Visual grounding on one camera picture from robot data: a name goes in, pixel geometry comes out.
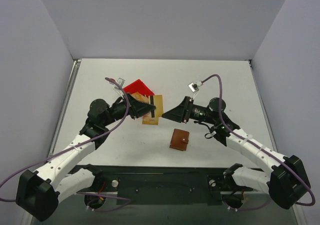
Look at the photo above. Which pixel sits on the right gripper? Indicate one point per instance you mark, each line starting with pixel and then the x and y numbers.
pixel 186 110

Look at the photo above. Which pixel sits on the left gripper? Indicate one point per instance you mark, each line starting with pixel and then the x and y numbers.
pixel 130 105

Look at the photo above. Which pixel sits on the gold card with chip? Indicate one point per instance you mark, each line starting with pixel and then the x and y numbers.
pixel 147 120

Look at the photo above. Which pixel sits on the gold card magnetic stripe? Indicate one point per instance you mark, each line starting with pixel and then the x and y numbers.
pixel 157 101

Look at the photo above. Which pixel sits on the brown leather card holder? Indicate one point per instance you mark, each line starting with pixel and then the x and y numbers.
pixel 179 140

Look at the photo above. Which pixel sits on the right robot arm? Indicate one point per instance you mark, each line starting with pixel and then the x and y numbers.
pixel 283 178

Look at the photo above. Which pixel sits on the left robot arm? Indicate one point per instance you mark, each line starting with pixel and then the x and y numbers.
pixel 39 192

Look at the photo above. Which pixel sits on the gold cards in bin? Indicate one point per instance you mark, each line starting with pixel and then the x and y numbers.
pixel 140 97

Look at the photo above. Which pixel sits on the red plastic bin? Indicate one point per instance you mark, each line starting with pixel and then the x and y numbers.
pixel 138 87

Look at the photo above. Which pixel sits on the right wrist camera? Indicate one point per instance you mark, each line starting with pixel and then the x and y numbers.
pixel 195 88

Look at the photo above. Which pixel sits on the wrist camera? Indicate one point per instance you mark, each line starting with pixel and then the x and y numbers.
pixel 118 86
pixel 195 88

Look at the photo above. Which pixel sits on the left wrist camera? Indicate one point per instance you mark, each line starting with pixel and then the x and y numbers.
pixel 118 86

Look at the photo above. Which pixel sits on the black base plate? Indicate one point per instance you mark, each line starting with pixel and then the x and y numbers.
pixel 163 185

